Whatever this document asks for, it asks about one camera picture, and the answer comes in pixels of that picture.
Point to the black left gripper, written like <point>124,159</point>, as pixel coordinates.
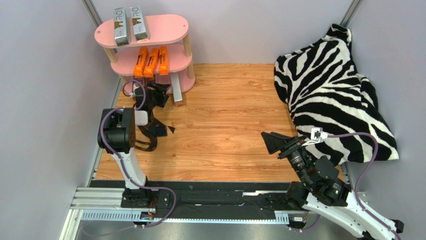
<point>160,93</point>

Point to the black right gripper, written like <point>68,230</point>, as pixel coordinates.
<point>289,146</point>

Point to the red toothpaste box front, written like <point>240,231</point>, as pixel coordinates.
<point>176,89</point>

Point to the orange toothpaste box diagonal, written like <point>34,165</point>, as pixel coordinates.
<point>152,62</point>

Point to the orange toothpaste box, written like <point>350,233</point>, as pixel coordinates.
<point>163,60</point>
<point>142,56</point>

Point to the teal silver toothpaste box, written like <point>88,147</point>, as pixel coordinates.
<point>121,30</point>

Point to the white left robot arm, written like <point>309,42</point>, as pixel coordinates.
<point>123,130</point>

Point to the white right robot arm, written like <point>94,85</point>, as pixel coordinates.
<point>320,190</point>

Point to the pink three-tier shelf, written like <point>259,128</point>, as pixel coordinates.
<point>170,30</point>

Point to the small black triangle piece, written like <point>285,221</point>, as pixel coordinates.
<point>172,129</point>

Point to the zebra print cloth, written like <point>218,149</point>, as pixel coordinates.
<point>322,88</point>

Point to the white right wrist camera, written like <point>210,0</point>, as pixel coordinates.
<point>317,136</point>

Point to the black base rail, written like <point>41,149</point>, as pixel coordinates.
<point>191,202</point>

